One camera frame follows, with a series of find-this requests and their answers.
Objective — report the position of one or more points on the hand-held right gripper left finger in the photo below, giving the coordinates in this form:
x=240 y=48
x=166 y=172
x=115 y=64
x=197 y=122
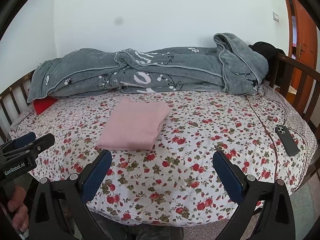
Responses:
x=97 y=177

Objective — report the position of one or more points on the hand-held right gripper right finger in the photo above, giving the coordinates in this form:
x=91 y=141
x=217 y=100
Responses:
x=228 y=177

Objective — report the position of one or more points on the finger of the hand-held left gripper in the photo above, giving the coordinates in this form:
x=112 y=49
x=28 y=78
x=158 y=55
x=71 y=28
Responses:
x=22 y=138
x=41 y=142

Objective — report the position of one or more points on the pink knit sweater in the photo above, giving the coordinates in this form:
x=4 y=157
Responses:
x=135 y=125

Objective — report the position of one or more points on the person's left hand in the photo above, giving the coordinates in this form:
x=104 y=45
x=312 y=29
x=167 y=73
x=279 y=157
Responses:
x=17 y=210

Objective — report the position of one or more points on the red pillow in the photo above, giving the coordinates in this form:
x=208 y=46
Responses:
x=43 y=105

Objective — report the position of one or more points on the floral bed mattress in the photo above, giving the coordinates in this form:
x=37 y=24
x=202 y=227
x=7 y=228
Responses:
x=200 y=142

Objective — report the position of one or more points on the smartphone in dark case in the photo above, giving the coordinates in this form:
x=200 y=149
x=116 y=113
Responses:
x=287 y=141

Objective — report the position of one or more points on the person's dark pants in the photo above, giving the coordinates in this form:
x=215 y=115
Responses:
x=140 y=233

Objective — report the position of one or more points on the grey printed quilt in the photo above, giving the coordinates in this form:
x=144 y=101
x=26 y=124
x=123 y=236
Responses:
x=162 y=72

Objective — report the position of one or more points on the curved wooden bed footboard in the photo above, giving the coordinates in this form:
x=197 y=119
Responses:
x=300 y=65

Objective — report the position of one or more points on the black garment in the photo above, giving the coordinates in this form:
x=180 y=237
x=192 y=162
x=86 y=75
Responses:
x=265 y=48

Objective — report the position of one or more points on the orange wooden door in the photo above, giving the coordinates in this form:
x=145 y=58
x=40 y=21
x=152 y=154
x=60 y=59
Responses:
x=305 y=30

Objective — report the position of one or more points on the white wall switch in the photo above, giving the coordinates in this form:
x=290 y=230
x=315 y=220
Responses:
x=275 y=16

